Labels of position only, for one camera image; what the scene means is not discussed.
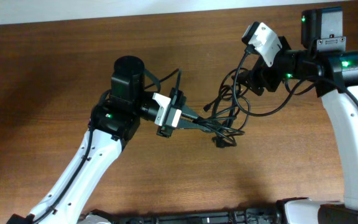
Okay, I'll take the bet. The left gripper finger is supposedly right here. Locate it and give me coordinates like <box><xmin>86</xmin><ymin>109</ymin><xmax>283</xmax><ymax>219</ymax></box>
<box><xmin>181</xmin><ymin>105</ymin><xmax>200</xmax><ymax>120</ymax></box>
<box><xmin>176</xmin><ymin>119</ymin><xmax>211</xmax><ymax>131</ymax></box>

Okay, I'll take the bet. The black cable small plug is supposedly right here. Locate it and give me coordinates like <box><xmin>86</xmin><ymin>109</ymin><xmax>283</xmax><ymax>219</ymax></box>
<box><xmin>195</xmin><ymin>116</ymin><xmax>245</xmax><ymax>148</ymax></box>

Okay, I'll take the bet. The black USB cable blue plug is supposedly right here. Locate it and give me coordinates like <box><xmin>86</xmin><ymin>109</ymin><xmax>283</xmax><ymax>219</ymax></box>
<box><xmin>203</xmin><ymin>71</ymin><xmax>250</xmax><ymax>131</ymax></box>

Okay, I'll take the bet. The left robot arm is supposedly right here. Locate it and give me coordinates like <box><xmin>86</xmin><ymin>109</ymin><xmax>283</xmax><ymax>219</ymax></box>
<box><xmin>8</xmin><ymin>55</ymin><xmax>207</xmax><ymax>223</ymax></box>

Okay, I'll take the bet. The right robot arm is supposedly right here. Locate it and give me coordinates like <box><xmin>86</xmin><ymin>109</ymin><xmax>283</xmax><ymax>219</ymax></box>
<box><xmin>234</xmin><ymin>7</ymin><xmax>358</xmax><ymax>223</ymax></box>

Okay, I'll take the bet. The left camera cable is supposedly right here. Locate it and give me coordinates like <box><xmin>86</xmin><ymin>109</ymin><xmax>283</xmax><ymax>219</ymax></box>
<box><xmin>144</xmin><ymin>68</ymin><xmax>183</xmax><ymax>97</ymax></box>

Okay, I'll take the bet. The camera cable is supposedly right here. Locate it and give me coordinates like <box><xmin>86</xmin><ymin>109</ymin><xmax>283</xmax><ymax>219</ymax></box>
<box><xmin>144</xmin><ymin>68</ymin><xmax>183</xmax><ymax>97</ymax></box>
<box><xmin>232</xmin><ymin>46</ymin><xmax>358</xmax><ymax>147</ymax></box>

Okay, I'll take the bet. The right camera cable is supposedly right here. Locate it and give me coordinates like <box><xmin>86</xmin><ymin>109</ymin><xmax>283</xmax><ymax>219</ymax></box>
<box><xmin>232</xmin><ymin>46</ymin><xmax>358</xmax><ymax>147</ymax></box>

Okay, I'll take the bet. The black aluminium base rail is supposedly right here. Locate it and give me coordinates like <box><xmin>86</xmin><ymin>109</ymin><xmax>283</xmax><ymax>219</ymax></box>
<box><xmin>77</xmin><ymin>202</ymin><xmax>287</xmax><ymax>224</ymax></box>

